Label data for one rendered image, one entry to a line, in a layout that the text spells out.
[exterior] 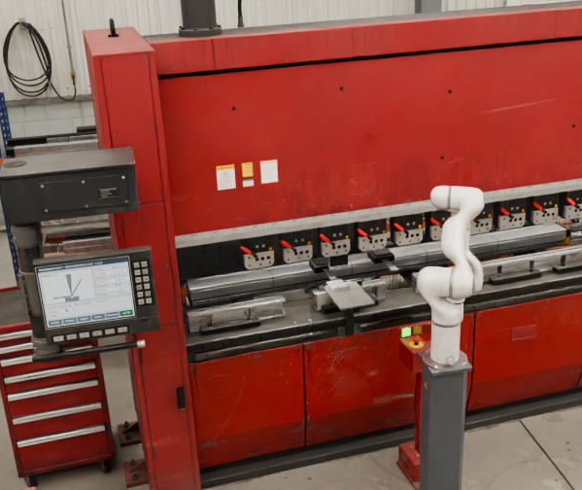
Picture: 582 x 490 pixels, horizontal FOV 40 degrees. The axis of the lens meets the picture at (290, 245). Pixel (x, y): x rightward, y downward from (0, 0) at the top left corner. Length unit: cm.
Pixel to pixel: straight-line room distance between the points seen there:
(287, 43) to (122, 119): 82
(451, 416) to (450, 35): 177
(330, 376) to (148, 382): 97
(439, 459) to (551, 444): 124
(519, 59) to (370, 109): 80
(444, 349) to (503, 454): 138
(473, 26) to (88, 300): 219
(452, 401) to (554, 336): 138
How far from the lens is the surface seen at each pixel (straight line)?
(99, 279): 320
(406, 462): 443
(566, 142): 447
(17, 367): 422
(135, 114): 341
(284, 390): 419
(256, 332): 399
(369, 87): 387
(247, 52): 364
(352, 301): 397
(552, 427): 494
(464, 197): 344
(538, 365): 481
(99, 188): 310
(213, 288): 426
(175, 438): 408
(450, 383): 347
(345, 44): 377
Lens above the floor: 278
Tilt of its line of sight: 22 degrees down
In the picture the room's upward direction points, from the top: 3 degrees counter-clockwise
